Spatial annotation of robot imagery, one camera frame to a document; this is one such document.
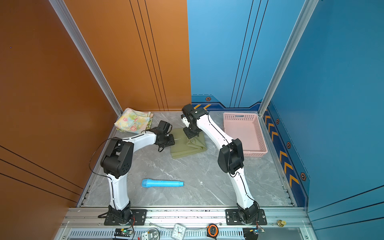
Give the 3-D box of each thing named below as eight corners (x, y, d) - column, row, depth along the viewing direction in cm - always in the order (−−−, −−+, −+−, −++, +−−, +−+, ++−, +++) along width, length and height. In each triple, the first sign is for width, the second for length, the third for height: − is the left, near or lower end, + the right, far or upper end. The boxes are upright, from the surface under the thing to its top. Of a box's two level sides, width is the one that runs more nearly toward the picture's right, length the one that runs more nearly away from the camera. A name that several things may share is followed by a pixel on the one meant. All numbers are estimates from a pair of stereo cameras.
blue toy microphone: (143, 187, 85) (141, 185, 81) (144, 181, 87) (142, 178, 84) (183, 187, 85) (183, 185, 81) (184, 181, 87) (183, 178, 84)
